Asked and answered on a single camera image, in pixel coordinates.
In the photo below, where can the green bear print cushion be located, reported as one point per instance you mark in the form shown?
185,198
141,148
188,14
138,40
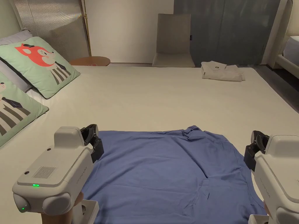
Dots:
16,112

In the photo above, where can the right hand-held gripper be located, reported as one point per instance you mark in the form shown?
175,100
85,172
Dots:
278,170

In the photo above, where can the bed with beige sheet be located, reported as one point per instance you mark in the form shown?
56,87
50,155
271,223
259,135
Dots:
149,100

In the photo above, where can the folded beige garment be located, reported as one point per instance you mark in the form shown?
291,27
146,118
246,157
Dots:
219,71

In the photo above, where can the gold floor lamp pole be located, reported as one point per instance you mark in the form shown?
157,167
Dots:
87,28

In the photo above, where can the person's left hand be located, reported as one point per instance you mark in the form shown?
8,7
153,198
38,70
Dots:
57,219

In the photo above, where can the person's right hand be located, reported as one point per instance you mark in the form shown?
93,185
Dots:
266,208

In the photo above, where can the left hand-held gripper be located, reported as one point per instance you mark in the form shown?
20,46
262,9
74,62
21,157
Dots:
58,170

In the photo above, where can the green fox print cushion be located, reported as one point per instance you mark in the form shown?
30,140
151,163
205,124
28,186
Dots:
39,65

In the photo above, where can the blue shirt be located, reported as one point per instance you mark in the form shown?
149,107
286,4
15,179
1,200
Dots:
168,177

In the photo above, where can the white pillow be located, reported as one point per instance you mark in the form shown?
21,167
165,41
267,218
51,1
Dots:
14,37
14,78

